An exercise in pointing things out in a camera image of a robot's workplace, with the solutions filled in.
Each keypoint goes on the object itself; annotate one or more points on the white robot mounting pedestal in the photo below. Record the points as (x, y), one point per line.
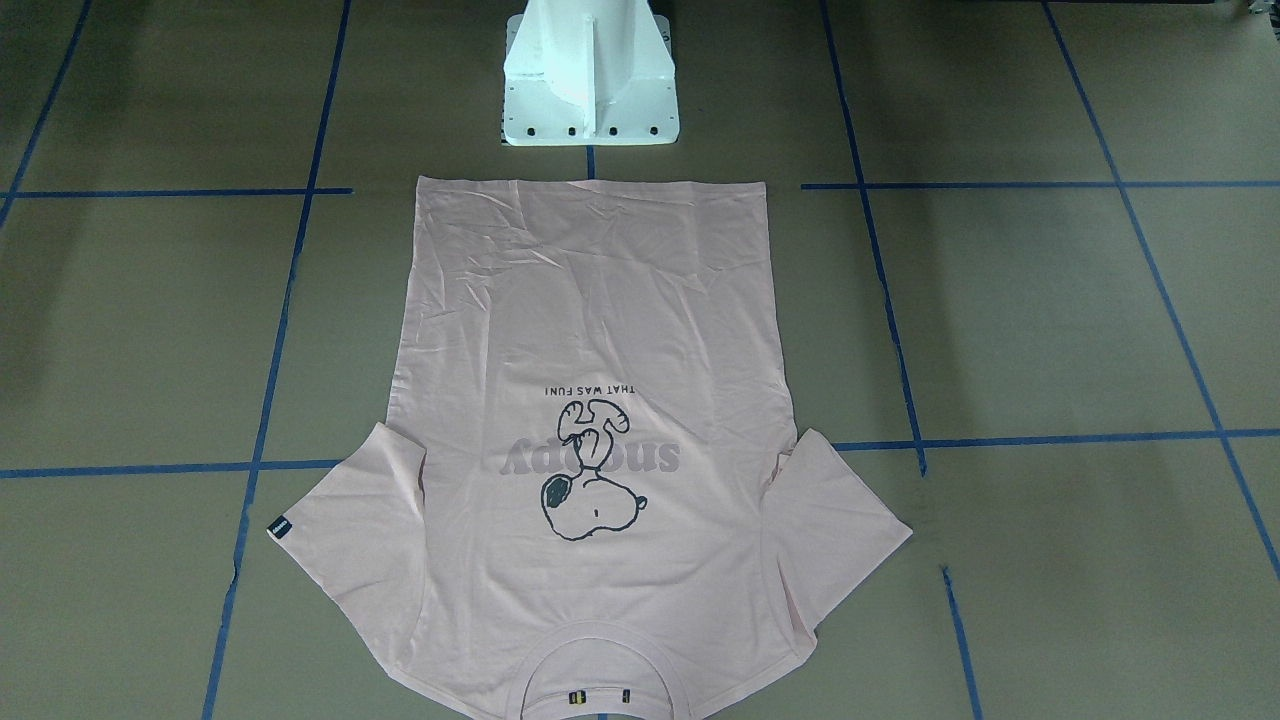
(579, 73)

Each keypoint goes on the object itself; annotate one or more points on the pink Snoopy t-shirt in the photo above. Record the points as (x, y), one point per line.
(589, 495)

